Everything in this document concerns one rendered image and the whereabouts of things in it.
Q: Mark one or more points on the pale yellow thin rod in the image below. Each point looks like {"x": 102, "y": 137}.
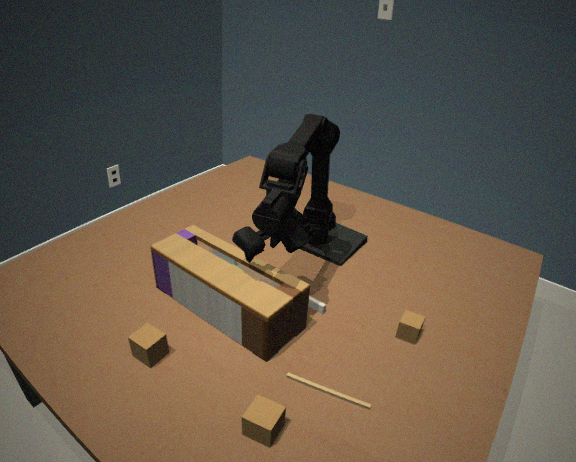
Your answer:
{"x": 329, "y": 391}

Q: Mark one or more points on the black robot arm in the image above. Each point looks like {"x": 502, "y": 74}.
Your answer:
{"x": 287, "y": 161}

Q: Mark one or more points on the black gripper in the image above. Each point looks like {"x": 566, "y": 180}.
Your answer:
{"x": 252, "y": 243}

